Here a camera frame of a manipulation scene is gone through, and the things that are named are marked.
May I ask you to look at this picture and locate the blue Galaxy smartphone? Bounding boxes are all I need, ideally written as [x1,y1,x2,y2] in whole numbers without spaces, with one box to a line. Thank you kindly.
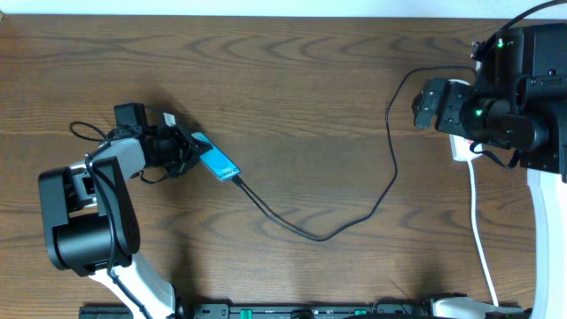
[191,132,241,182]

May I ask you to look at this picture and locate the black charger cable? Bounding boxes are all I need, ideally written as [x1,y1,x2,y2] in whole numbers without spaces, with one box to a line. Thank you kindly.
[230,65,478,244]

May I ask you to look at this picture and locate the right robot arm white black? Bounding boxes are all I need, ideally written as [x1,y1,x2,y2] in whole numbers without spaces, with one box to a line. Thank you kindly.
[412,1,566,318]

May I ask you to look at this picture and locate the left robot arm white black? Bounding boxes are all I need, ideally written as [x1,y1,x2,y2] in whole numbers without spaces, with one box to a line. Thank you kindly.
[38,123,213,318]

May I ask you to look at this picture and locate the white power strip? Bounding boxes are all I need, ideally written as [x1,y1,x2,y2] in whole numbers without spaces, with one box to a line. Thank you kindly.
[446,78,484,162]

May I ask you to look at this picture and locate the white power strip cord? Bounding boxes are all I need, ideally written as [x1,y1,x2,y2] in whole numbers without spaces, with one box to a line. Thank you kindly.
[466,159,501,307]

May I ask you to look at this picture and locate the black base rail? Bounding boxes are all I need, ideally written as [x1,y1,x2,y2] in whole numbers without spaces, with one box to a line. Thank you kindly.
[78,301,524,319]

